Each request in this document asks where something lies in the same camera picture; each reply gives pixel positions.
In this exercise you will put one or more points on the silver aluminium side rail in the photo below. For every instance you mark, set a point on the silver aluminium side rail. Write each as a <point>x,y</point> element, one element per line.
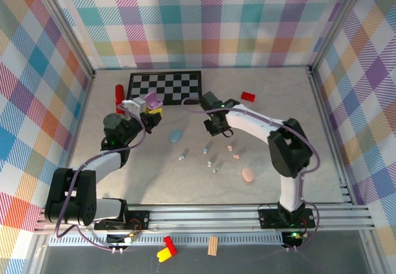
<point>81,116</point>
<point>325,116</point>

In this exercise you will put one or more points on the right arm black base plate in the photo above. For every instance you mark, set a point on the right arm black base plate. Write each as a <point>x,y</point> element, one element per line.
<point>269,220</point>

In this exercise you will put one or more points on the yellow toy brick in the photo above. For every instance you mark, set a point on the yellow toy brick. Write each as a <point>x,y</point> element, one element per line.
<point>163,254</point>

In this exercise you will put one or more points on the small black controller board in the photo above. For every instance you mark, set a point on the small black controller board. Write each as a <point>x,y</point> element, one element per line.
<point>292,237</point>
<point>123,239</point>

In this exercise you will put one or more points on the purple earbud charging case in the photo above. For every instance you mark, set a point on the purple earbud charging case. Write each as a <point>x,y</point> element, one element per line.
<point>154,102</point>

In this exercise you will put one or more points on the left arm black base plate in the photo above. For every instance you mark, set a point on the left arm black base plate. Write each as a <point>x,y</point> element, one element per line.
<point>139,218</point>

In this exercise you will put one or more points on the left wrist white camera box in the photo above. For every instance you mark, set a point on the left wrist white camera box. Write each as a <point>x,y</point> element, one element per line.
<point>136,104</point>

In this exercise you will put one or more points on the silver aluminium frame post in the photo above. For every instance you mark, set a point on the silver aluminium frame post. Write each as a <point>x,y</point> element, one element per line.
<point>335,23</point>
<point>66,23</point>

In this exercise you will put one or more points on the red cylinder with grey end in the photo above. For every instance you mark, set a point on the red cylinder with grey end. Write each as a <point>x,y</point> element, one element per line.
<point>119,94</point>

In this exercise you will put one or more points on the blue earbud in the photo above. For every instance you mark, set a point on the blue earbud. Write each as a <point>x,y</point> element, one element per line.
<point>205,149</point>
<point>183,156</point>

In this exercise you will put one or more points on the black white checkerboard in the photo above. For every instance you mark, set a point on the black white checkerboard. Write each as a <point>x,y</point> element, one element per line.
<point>176,85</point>

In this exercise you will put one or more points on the blue earbud charging case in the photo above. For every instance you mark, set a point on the blue earbud charging case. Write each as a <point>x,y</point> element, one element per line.
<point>175,135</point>

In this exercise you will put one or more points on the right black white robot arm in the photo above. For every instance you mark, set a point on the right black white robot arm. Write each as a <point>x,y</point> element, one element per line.
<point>287,156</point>

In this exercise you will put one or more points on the small wooden block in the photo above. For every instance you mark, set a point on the small wooden block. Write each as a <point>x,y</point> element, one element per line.
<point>213,246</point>

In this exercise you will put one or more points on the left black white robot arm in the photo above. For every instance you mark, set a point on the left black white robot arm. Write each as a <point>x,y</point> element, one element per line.
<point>86,206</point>

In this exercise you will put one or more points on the silver aluminium mounting rail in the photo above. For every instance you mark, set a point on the silver aluminium mounting rail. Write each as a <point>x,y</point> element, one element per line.
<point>201,216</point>

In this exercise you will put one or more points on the flat red rectangular block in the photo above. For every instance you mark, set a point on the flat red rectangular block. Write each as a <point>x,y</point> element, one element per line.
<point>248,96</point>

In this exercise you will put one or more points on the pink earbud charging case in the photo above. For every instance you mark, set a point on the pink earbud charging case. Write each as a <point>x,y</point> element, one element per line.
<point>248,175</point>

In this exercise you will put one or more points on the red studded toy brick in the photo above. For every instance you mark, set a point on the red studded toy brick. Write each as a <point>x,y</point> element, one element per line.
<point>170,243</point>

